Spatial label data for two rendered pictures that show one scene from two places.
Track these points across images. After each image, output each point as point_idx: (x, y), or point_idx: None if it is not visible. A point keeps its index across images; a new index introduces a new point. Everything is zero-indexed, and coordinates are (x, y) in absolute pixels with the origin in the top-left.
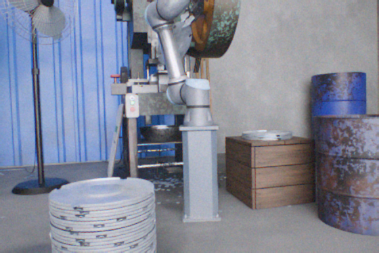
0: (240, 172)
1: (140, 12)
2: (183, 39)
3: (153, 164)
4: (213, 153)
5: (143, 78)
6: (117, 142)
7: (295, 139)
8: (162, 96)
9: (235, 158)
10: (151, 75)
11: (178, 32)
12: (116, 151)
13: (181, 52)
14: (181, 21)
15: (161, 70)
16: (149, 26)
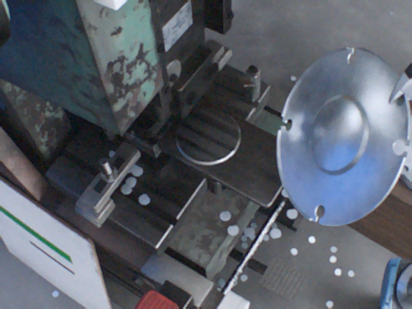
0: (404, 235)
1: (126, 43)
2: (347, 92)
3: (228, 288)
4: None
5: (61, 109)
6: (105, 290)
7: None
8: (246, 211)
9: (390, 215)
10: (154, 145)
11: (376, 124)
12: (108, 298)
13: (308, 100)
14: (399, 93)
15: (274, 198)
16: (161, 54)
